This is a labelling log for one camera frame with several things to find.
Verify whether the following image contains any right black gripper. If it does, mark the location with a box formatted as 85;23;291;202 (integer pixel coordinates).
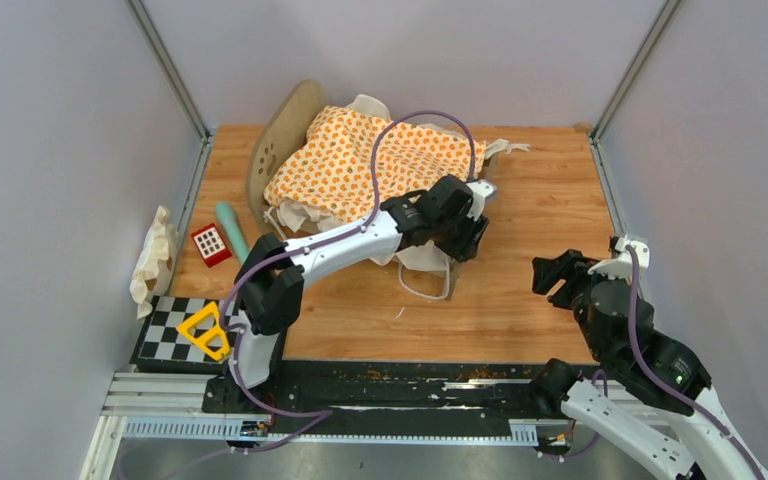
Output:
530;248;622;361

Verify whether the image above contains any white rope tie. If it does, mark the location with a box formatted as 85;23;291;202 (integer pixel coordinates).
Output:
397;260;455;301

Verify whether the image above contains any yellow duck print blanket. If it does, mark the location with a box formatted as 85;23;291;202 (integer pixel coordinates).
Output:
262;95;531;267

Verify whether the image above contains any wooden pet bed frame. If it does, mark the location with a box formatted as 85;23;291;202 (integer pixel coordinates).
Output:
246;80;492;269

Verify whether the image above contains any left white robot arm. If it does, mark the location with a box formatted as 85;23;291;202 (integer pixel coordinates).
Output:
227;175;497;413

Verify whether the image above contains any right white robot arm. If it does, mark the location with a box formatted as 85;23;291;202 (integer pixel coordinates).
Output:
530;235;768;479

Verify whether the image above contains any teal cylinder toy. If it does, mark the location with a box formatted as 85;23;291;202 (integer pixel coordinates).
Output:
215;202;249;264

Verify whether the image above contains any red window toy block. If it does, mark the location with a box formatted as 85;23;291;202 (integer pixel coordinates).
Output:
191;223;232;268

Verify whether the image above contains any yellow plastic block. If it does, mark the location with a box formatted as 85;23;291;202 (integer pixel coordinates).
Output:
176;301;231;363

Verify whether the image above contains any white duck pillow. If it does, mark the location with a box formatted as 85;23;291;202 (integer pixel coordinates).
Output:
129;206;179;320

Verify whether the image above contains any black white checkerboard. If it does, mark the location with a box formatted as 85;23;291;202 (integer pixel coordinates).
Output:
130;296;224;375

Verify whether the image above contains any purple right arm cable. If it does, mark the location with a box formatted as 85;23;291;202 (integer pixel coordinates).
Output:
582;246;768;480

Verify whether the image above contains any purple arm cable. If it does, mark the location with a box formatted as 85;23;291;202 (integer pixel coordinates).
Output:
582;246;768;480
217;111;481;439

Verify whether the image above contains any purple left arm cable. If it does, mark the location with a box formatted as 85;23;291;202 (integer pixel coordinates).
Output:
217;111;481;439

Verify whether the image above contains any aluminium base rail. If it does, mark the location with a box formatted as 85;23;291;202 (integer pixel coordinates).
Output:
86;357;723;447

